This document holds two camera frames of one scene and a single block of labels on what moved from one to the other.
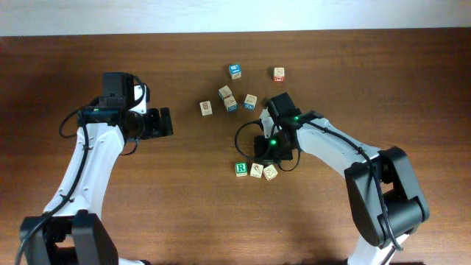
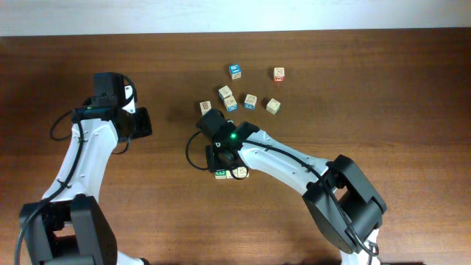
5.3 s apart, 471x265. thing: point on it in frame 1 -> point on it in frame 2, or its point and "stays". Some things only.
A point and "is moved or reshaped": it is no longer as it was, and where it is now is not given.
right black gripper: (266, 148) -> (215, 159)
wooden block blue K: (257, 170) -> (228, 174)
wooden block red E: (279, 74) stays
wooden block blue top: (235, 71) stays
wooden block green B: (206, 108) stays
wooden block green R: (241, 169) is moved or reshaped
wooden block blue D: (230, 104) stays
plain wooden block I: (224, 92) stays
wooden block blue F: (250, 101) stays
